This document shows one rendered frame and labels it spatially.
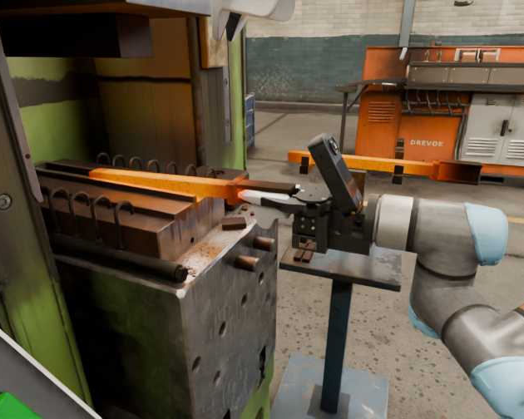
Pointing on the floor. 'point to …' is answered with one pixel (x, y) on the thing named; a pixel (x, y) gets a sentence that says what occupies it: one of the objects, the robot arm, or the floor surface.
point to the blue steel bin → (249, 120)
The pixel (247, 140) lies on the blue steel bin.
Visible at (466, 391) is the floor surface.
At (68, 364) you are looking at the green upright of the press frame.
